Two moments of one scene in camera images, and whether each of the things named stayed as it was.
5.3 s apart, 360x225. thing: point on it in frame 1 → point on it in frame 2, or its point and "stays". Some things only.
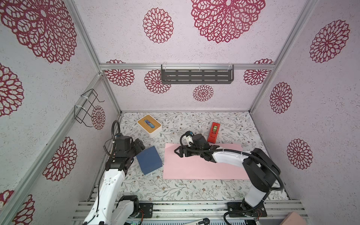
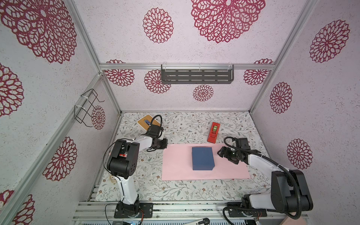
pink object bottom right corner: [293, 218] stays
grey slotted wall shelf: [195, 74] stays
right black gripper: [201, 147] → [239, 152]
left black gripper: [138, 145] → [164, 140]
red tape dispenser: [213, 132] stays
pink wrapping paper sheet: [195, 167] stays
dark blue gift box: [149, 160] → [202, 158]
